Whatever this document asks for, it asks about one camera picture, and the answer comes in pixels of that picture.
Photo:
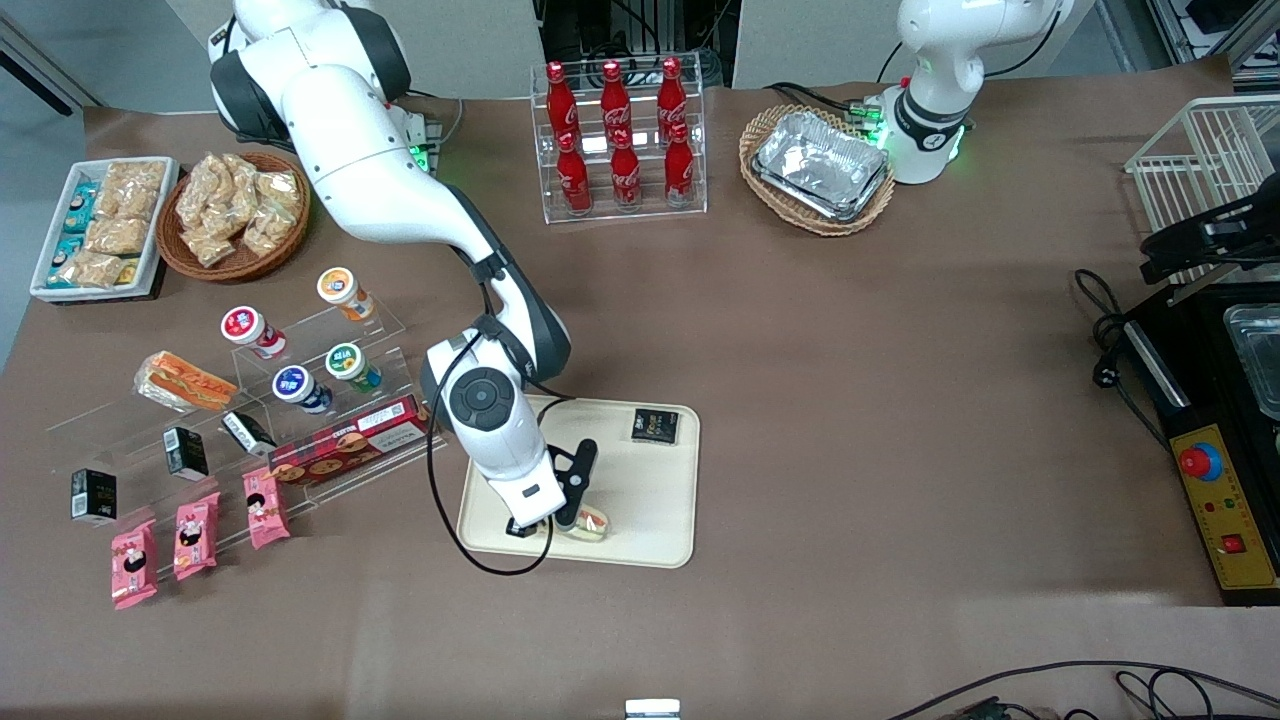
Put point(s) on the brown table cover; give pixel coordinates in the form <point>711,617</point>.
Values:
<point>900,400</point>

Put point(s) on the blue lid yogurt cup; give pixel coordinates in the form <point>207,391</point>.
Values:
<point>296,385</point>

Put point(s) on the metal container in machine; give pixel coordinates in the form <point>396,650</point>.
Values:
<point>1258,355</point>

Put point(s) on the small black carton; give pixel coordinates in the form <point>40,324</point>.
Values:
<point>93,497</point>
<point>186,453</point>
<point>248,433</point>

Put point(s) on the white rectangular dish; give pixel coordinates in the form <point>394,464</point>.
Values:
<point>165,210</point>

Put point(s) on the clear acrylic stepped display stand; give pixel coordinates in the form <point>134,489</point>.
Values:
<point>390,335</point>

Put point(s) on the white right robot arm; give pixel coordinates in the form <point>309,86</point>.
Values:
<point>350,150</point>

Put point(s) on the green lid yogurt cup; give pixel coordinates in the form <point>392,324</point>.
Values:
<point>348,362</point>

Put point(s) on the teal snack packet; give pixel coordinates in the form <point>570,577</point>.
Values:
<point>66,250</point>
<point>80,208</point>

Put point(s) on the red tartan shortbread box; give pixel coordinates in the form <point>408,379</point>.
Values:
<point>350,440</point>

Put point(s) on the red lid yogurt cup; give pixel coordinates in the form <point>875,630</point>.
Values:
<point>247,328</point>

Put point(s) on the black background bar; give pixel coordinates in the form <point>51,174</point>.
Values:
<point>40,68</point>

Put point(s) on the small silver block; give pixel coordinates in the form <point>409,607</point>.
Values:
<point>652,709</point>

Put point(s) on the dark brown wicker basket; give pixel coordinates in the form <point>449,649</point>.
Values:
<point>285,250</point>

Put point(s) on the red cola bottle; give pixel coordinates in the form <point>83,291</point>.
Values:
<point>574,180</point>
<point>679,168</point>
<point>615,100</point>
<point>626,175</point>
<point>560,105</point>
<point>672,98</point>

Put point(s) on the aluminium frame rack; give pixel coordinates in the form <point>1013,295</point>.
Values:
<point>1215,25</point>

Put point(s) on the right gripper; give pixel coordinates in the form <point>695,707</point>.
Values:
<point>519,529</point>

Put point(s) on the aluminium foil tray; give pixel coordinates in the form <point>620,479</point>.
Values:
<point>820,158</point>
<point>800,200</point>

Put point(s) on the light tan wicker basket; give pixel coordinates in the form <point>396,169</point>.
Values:
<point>765,195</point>

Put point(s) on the black square snack packet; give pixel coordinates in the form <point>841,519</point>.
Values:
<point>655,426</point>

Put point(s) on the orange lid yogurt cup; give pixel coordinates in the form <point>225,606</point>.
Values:
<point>342,288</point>

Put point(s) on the cream plastic serving tray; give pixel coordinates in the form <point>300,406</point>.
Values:
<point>650,500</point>

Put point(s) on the clear bag of brown crackers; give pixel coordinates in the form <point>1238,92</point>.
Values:
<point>92,268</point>
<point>117,235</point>
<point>133,188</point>

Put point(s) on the pink cartoon snack packet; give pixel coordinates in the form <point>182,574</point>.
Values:
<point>196,536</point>
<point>266,508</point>
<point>134,565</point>

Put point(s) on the clear bag of beige snacks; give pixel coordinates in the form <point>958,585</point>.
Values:
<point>278,192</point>
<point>240,185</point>
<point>208,245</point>
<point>268,232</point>
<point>200,190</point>

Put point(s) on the clear acrylic bottle rack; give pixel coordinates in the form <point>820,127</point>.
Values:
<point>690,205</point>

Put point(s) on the black sealing machine yellow panel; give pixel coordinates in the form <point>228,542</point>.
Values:
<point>1225,520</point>

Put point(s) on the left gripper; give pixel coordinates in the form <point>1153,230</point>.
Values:
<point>1190,238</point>

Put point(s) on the plastic-wrapped triangle sandwich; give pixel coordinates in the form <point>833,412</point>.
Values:
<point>592,524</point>
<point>185,382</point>

